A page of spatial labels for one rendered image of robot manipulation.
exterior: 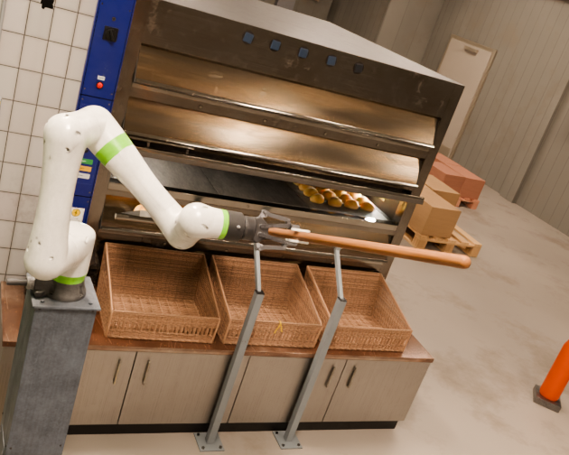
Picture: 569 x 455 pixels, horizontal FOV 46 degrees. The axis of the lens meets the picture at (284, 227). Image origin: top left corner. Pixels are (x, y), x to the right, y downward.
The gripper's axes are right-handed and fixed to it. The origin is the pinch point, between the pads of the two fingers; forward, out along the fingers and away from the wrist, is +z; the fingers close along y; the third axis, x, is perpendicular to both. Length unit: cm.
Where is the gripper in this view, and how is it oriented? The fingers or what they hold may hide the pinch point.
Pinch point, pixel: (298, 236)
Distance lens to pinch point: 217.7
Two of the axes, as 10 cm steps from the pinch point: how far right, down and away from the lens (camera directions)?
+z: 8.9, 1.4, 4.4
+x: 4.4, 0.6, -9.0
